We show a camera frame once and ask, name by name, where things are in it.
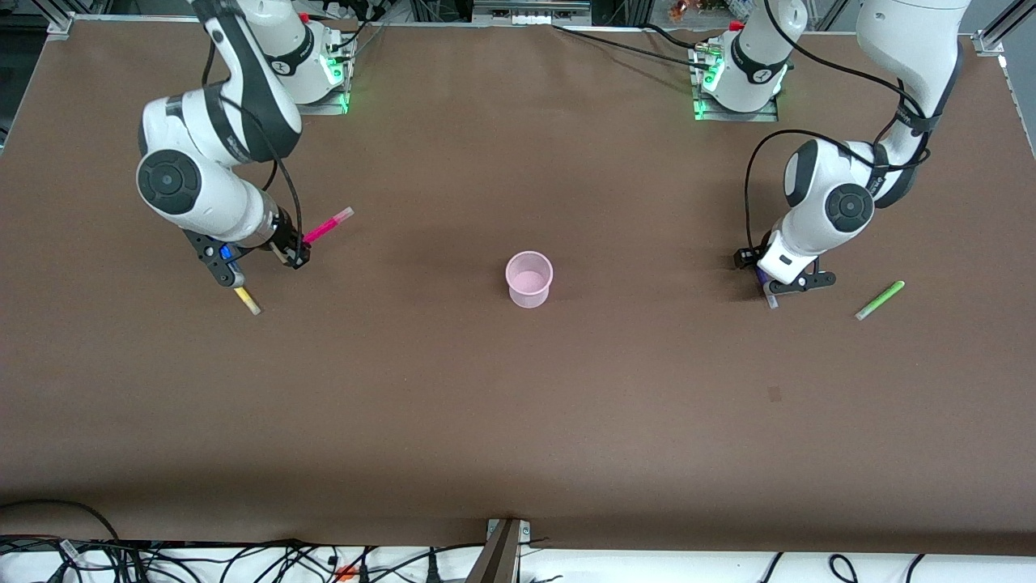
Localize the metal table edge bracket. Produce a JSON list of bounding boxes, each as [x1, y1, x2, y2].
[[465, 518, 533, 583]]

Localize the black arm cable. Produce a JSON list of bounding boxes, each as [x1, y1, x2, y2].
[[744, 0, 932, 253], [201, 32, 304, 244]]

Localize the pink marker pen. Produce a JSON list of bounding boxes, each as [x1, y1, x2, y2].
[[303, 206, 355, 245]]

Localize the black looped floor cable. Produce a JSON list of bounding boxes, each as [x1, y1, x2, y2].
[[0, 499, 124, 545]]

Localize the pink plastic cup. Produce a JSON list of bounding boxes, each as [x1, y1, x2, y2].
[[505, 250, 554, 309]]

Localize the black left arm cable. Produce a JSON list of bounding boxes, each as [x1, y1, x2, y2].
[[744, 0, 932, 253]]

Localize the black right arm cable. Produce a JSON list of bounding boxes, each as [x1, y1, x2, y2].
[[201, 32, 304, 244]]

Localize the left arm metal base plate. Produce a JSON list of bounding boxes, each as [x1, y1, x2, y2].
[[693, 91, 780, 123]]

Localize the aluminium frame corner bracket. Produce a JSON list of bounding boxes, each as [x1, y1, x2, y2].
[[974, 0, 1036, 57]]

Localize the grey power strip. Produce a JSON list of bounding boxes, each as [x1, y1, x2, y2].
[[473, 0, 593, 26]]

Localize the tangled black floor cables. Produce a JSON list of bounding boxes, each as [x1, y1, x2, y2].
[[0, 536, 486, 583]]

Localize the short black table cable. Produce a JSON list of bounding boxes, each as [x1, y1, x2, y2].
[[639, 23, 707, 48]]

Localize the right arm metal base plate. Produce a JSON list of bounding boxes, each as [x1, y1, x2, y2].
[[295, 79, 351, 116]]

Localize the green marker pen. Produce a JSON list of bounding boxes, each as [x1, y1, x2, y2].
[[855, 280, 906, 321]]

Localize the long black table cable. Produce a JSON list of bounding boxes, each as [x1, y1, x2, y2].
[[552, 23, 713, 70]]

